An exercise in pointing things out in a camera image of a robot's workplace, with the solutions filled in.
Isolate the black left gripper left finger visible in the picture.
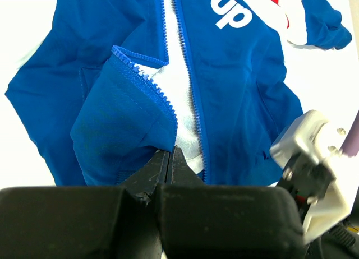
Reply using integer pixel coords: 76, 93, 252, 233
1, 151, 169, 258

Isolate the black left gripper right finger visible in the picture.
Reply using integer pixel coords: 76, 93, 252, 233
157, 148, 306, 258

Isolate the blue red white hooded jacket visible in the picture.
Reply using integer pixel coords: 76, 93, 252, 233
5, 0, 352, 186

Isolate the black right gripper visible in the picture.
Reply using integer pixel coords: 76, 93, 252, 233
305, 219, 358, 259

